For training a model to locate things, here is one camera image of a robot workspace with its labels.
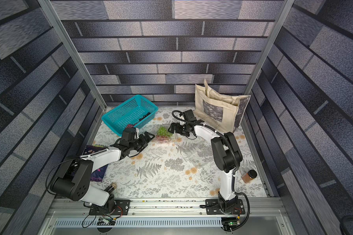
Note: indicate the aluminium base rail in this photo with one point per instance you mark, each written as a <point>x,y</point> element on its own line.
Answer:
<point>157,216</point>

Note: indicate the brown bottle black cap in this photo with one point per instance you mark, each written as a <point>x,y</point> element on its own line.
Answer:
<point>249,176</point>

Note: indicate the teal plastic basket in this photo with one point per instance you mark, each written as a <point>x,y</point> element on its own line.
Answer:
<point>129,112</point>

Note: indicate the clear clamshell container front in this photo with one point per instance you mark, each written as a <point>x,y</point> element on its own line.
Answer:
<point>174,138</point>

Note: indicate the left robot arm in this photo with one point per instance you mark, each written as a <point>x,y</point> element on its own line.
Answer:
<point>73,177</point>

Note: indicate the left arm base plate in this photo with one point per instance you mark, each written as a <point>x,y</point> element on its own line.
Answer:
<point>113,207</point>

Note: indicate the floral tablecloth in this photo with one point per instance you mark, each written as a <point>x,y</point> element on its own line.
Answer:
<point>159,171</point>

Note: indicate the black grape bunch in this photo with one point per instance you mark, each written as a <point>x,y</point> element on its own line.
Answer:
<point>140,119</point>

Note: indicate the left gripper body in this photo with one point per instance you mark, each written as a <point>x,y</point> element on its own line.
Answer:
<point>138,143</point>

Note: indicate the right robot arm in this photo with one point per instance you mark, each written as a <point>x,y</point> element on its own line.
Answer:
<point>226,153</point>

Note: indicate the beige canvas tote bag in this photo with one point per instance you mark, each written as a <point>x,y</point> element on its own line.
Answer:
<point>222,112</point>

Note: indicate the green grape bunch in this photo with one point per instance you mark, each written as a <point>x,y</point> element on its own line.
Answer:
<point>163,131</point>

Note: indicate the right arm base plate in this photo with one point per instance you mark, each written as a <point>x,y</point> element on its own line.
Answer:
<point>220,207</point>

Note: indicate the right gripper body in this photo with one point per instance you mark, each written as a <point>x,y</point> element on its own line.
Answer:
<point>179,128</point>

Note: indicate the purple snack bag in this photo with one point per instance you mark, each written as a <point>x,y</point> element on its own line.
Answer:
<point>97,175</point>

